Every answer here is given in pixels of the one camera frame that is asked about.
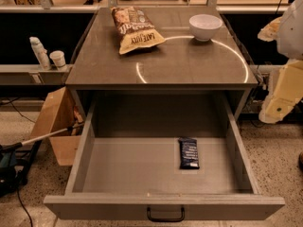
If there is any dark teal machine on floor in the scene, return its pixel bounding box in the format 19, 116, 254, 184
0, 141, 41, 197

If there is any black drawer handle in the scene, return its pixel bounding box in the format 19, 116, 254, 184
146, 207, 186, 223

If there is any white paper cup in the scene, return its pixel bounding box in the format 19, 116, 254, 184
49, 50, 66, 70

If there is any brown cardboard box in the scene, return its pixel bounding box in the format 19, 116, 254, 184
30, 87, 82, 166

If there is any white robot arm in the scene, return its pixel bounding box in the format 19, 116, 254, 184
258, 0, 303, 124

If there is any metal pole black grip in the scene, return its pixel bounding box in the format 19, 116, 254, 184
0, 123, 84, 153

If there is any dark blue rxbar chocolate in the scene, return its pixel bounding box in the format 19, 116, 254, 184
178, 137, 200, 169

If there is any open grey top drawer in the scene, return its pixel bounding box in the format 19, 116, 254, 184
43, 92, 286, 221

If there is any white ceramic bowl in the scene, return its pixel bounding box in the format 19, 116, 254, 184
189, 14, 223, 42

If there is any brown yellow chip bag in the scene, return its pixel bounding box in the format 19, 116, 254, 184
111, 7, 165, 55

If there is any grey counter cabinet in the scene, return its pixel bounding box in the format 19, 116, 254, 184
66, 6, 257, 115

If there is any white spray bottle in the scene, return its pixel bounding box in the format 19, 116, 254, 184
29, 37, 51, 70

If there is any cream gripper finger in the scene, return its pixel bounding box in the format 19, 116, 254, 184
258, 60, 303, 124
258, 17, 281, 42

